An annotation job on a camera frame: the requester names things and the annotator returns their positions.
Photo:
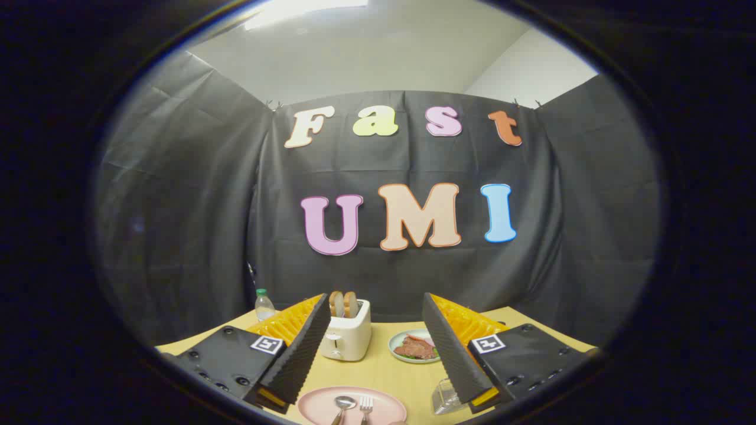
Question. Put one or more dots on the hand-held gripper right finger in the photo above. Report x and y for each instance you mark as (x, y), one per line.
(452, 360)

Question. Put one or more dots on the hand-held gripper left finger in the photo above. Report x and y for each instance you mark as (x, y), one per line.
(301, 360)

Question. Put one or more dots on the brown meat slices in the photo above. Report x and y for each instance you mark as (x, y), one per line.
(416, 349)

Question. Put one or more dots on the pink round plate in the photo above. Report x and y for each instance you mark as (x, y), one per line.
(319, 407)

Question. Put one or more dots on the pale green food plate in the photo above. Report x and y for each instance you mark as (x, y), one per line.
(397, 342)

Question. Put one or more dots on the cream white toaster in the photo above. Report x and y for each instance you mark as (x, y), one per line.
(354, 336)

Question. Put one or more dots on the clear plastic water bottle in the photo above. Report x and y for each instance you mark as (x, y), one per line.
(264, 308)

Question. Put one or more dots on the toast bread slice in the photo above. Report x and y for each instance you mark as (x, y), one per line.
(336, 304)
(351, 304)

